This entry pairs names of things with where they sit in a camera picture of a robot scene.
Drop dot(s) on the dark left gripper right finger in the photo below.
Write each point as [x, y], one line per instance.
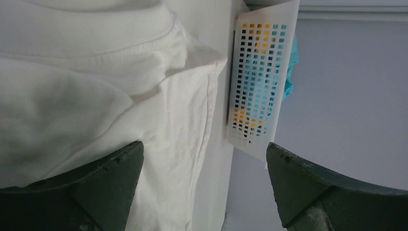
[310, 197]

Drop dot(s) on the white t shirt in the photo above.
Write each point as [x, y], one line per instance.
[80, 79]

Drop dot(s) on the teal t shirt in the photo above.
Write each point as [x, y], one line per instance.
[288, 73]

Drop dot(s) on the yellow t shirt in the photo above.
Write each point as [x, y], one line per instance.
[254, 86]

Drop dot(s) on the white plastic laundry basket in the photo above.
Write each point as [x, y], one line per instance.
[285, 12]

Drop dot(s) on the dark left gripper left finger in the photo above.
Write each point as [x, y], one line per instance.
[94, 197]

